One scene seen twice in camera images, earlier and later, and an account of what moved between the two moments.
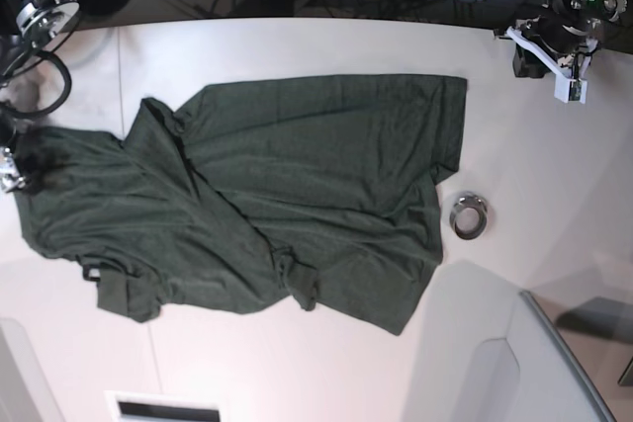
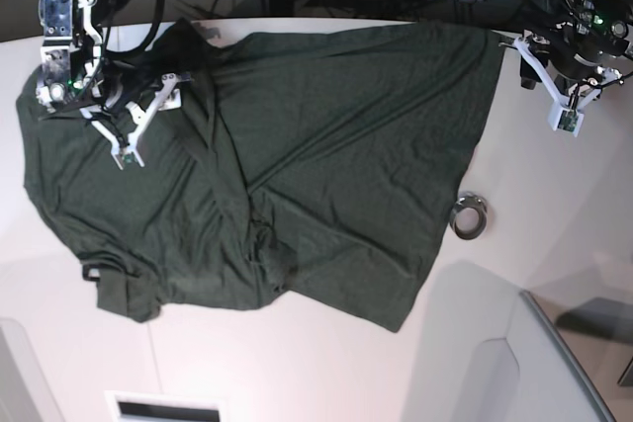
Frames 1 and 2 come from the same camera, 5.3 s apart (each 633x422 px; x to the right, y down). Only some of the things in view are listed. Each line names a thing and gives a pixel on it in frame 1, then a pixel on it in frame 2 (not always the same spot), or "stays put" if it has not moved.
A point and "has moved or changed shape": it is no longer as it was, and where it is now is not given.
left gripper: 10,178 → 125,88
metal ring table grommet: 472,201 stays put
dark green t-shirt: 327,188 has moved or changed shape
